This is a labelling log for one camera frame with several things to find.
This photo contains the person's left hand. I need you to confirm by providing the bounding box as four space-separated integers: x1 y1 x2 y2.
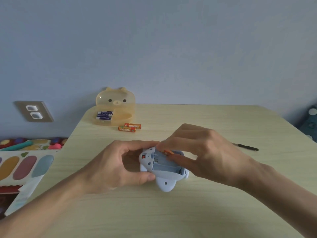
77 140 160 195

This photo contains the white board with coloured ovals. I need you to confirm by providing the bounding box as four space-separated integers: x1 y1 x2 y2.
0 149 59 188

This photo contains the person's right forearm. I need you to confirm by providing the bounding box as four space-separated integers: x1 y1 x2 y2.
241 162 317 238

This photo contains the orange bear-shaped plastic box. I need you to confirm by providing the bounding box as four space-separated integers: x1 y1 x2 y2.
95 87 136 127

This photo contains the beige wall socket plate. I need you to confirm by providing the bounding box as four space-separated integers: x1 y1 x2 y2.
14 100 54 123

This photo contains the person's right hand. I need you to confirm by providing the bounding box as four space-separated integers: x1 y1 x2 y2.
156 123 263 189

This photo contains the white light-blue paper bag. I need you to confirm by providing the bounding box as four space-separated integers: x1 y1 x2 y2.
4 175 45 217

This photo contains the light blue airplane toy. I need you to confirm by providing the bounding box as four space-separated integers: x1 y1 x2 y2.
138 146 190 193

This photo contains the teal plastic stick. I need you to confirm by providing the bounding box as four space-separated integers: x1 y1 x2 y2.
0 141 34 152

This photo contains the person's left forearm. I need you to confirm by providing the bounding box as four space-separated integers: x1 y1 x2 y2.
0 175 86 238

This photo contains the small black screwdriver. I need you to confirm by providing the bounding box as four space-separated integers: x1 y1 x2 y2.
231 142 260 152

